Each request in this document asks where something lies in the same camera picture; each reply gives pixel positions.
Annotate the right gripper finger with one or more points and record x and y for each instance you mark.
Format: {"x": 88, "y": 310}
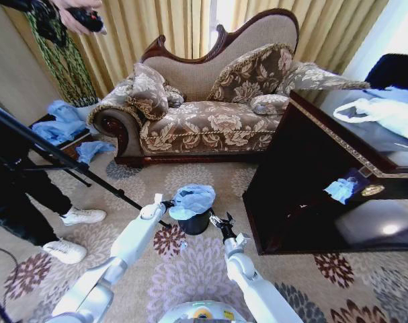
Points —
{"x": 230, "y": 218}
{"x": 214, "y": 221}

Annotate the blue plastic garbage bag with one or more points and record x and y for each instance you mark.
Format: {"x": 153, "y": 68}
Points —
{"x": 193, "y": 198}

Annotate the black handheld controller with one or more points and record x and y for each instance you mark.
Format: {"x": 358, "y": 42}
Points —
{"x": 87, "y": 18}

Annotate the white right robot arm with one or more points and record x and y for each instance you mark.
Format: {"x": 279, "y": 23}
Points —
{"x": 250, "y": 282}

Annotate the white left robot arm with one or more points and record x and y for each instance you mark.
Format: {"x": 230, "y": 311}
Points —
{"x": 136, "y": 232}

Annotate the black round trash bin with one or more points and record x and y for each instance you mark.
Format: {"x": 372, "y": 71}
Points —
{"x": 195, "y": 225}

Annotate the crumpled blue bag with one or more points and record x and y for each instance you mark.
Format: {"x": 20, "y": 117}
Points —
{"x": 92, "y": 149}

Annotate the white plastic bag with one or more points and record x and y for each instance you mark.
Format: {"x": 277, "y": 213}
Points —
{"x": 385, "y": 112}

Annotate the small white paper scrap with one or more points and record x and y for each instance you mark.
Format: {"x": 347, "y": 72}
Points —
{"x": 183, "y": 245}

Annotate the floral chaise sofa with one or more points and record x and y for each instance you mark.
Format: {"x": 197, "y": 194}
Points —
{"x": 203, "y": 129}

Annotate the white robot front shell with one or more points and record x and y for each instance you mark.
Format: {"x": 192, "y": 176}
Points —
{"x": 202, "y": 313}

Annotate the white shoe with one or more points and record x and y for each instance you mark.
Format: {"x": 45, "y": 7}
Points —
{"x": 82, "y": 216}
{"x": 66, "y": 250}

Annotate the dark wooden desk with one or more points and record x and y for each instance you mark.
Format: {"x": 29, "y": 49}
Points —
{"x": 308, "y": 175}

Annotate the small floral cushion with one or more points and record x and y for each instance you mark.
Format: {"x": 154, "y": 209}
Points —
{"x": 174, "y": 97}

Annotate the low dark wooden stand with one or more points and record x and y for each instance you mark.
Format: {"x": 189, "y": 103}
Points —
{"x": 76, "y": 143}

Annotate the floral square pillow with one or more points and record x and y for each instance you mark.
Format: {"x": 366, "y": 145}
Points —
{"x": 146, "y": 92}

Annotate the floral bolster cushion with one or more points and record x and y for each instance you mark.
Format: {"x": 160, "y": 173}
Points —
{"x": 269, "y": 104}

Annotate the white plant pot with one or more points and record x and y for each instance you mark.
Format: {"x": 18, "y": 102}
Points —
{"x": 86, "y": 112}

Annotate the pile of blue bags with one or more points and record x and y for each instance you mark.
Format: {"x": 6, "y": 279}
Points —
{"x": 60, "y": 124}

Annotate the black tripod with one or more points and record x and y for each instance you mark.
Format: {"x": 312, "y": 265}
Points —
{"x": 39, "y": 141}

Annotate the person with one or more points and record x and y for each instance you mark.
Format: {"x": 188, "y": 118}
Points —
{"x": 25, "y": 188}

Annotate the brass drawer plate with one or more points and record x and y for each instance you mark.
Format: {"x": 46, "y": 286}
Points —
{"x": 372, "y": 190}

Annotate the large floral fringed pillow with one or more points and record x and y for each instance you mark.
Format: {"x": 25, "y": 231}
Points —
{"x": 250, "y": 74}

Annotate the gold pleated curtain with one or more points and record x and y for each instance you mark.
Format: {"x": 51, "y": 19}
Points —
{"x": 129, "y": 23}

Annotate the dark blue chair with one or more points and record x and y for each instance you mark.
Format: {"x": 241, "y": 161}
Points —
{"x": 397, "y": 70}

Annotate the sheer white curtain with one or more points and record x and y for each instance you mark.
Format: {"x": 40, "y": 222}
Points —
{"x": 381, "y": 30}

